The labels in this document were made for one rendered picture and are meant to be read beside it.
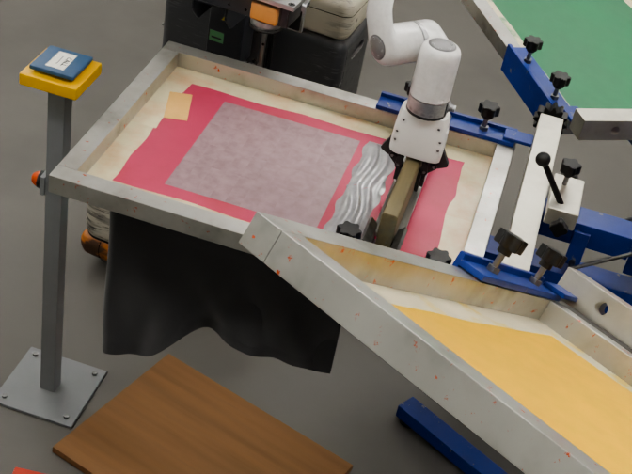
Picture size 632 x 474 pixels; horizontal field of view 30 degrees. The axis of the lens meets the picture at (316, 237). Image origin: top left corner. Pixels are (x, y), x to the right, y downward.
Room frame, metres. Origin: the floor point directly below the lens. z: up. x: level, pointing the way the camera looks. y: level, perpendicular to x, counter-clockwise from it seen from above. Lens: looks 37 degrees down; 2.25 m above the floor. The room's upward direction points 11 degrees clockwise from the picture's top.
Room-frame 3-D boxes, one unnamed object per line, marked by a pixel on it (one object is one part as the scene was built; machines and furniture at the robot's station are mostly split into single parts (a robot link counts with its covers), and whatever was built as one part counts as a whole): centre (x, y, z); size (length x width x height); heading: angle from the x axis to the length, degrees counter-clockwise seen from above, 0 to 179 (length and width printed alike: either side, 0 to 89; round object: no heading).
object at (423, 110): (1.90, -0.16, 1.18); 0.09 x 0.07 x 0.03; 81
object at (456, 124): (2.17, -0.22, 0.98); 0.30 x 0.05 x 0.07; 81
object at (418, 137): (1.90, -0.15, 1.12); 0.10 x 0.08 x 0.11; 81
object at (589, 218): (1.85, -0.50, 1.02); 0.17 x 0.06 x 0.05; 81
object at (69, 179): (1.94, 0.06, 0.97); 0.79 x 0.58 x 0.04; 81
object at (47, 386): (2.14, 0.60, 0.48); 0.22 x 0.22 x 0.96; 81
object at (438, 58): (1.94, -0.14, 1.25); 0.15 x 0.10 x 0.11; 38
